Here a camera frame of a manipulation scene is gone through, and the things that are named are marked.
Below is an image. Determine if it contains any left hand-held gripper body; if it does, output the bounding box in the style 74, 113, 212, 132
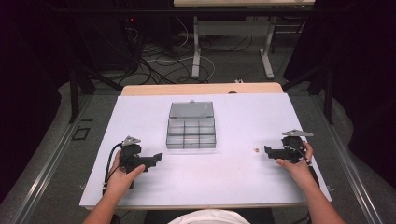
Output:
119, 135, 148, 175

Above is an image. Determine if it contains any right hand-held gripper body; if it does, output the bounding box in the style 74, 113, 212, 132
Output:
278, 129, 315, 164

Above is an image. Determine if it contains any person's right hand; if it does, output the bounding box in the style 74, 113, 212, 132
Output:
276, 141, 314, 188

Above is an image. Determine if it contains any person's left hand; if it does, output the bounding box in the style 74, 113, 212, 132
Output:
104, 150, 147, 200

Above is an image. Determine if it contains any clear plastic compartment box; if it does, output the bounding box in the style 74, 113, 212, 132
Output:
165, 99, 218, 150

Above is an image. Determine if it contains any white table mat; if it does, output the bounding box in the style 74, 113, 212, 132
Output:
78, 92, 332, 208

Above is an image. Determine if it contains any black metal stand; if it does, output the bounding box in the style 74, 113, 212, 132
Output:
68, 63, 124, 124
281, 63, 334, 125

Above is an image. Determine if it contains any person's white shirt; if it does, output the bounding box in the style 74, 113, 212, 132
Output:
167, 208, 251, 224

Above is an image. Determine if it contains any wooden table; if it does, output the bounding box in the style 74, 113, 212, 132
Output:
84, 82, 309, 211

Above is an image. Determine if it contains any dark computer tower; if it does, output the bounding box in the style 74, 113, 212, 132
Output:
74, 12, 173, 73

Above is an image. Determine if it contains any white desk with metal legs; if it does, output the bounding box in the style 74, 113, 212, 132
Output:
173, 0, 317, 79

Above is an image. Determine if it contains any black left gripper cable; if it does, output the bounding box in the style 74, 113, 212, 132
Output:
102, 142, 124, 196

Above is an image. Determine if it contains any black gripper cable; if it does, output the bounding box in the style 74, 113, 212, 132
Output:
293, 144, 321, 188
102, 142, 124, 196

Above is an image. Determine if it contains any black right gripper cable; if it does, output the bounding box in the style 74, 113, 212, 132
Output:
293, 144, 321, 188

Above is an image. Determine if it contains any tangle of floor cables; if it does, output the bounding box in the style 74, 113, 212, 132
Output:
118, 15, 254, 86

